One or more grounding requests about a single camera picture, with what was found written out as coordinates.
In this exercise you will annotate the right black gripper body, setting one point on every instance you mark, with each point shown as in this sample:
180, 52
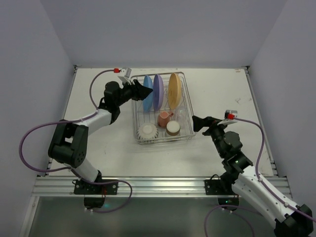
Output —
208, 124

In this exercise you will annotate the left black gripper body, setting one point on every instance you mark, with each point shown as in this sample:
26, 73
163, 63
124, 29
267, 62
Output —
135, 89

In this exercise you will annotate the blue plate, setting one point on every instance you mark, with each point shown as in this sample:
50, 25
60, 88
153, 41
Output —
148, 101

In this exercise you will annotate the purple plate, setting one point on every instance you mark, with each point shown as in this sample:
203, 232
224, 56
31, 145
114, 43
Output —
157, 92

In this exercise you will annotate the yellow plate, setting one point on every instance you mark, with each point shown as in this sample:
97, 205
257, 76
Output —
174, 91

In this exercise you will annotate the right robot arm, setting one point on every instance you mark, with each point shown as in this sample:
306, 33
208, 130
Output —
243, 178

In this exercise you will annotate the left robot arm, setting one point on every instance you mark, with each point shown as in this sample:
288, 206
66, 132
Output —
69, 142

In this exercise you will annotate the clear glass tumbler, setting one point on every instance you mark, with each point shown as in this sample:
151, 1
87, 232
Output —
181, 114

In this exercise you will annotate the white brown cup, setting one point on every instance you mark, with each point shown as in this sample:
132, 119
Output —
172, 128

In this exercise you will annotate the pink mug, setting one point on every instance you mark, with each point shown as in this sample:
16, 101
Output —
164, 118

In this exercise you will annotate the white striped bowl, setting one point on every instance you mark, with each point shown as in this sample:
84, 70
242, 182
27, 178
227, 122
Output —
147, 131

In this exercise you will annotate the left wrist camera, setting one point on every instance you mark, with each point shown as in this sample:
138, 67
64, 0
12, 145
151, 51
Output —
124, 75

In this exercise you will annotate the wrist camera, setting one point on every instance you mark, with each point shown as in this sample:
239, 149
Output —
124, 75
229, 117

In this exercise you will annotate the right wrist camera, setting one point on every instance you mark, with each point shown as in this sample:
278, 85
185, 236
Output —
229, 117

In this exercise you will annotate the wire dish rack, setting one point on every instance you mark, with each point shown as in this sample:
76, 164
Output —
140, 117

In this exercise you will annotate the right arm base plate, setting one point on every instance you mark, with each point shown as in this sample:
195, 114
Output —
218, 187

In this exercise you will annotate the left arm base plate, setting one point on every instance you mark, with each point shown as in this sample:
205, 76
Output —
83, 188

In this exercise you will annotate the aluminium mounting rail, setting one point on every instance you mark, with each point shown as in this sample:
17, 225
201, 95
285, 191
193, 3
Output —
143, 187

